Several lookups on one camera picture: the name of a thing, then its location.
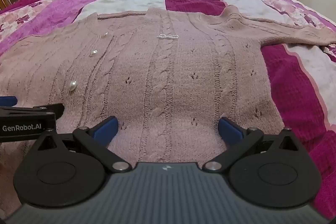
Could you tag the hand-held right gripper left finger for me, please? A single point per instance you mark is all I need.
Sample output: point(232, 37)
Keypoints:
point(106, 130)

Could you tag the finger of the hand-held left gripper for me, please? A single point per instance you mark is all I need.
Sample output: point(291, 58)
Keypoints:
point(29, 121)
point(8, 101)

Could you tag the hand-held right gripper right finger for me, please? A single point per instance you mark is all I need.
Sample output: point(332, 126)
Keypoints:
point(231, 130)

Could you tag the pink knit sweater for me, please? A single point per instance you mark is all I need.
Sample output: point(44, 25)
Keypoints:
point(170, 77)

